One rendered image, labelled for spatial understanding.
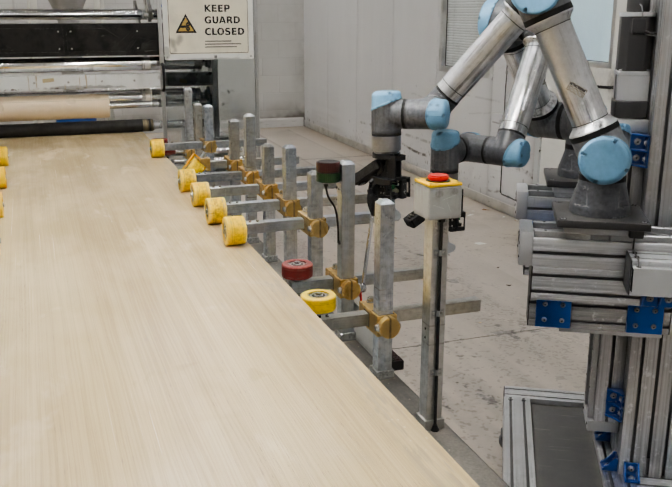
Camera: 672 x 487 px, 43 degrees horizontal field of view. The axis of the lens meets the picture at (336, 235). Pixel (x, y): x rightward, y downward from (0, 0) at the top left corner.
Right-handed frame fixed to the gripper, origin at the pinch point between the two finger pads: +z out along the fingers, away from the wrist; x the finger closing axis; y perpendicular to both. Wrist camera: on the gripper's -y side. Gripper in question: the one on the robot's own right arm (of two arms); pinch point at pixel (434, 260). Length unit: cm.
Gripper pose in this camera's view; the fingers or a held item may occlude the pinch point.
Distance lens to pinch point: 232.6
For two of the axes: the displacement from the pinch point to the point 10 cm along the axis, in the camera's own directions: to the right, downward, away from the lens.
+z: 0.0, 9.7, 2.6
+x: -3.4, -2.5, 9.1
